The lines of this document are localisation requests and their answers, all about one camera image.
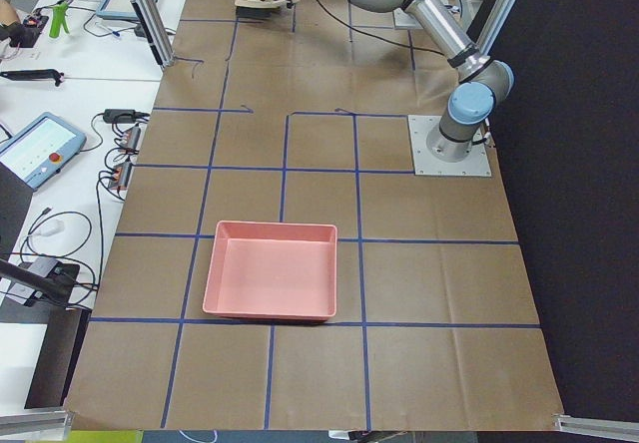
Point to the green clamp tool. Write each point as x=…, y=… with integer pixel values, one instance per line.
x=58, y=19

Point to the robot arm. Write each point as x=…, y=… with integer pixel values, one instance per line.
x=483, y=83

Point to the black power adapter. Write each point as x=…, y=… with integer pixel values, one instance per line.
x=119, y=116

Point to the teach pendant near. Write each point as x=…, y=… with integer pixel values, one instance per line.
x=42, y=149

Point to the pink plastic bin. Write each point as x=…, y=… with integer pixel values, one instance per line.
x=273, y=270

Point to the cream hand brush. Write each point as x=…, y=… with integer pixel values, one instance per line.
x=261, y=9

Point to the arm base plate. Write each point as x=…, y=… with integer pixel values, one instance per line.
x=433, y=155
x=404, y=21

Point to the black handle tool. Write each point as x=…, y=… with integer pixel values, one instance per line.
x=34, y=75

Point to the aluminium frame post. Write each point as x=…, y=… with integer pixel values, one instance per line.
x=155, y=32

